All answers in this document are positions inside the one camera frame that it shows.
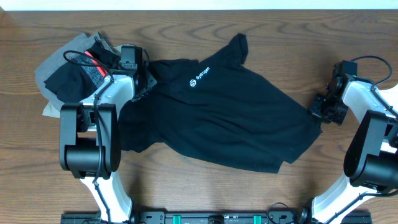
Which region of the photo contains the black polo shirt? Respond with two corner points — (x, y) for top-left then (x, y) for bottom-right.
(118, 34), (321, 173)

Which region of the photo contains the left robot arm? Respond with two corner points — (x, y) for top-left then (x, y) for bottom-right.
(59, 62), (156, 223)

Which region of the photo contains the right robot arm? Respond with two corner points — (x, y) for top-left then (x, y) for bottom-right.
(300, 61), (397, 223)

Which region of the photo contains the white garment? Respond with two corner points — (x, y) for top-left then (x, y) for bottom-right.
(377, 85), (398, 110)

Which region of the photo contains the grey folded garment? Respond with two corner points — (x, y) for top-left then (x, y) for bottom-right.
(34, 32), (109, 111)

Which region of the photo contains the beige folded garment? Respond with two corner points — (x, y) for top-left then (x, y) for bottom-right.
(42, 45), (123, 118)

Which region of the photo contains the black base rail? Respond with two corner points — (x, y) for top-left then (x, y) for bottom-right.
(60, 211), (373, 224)

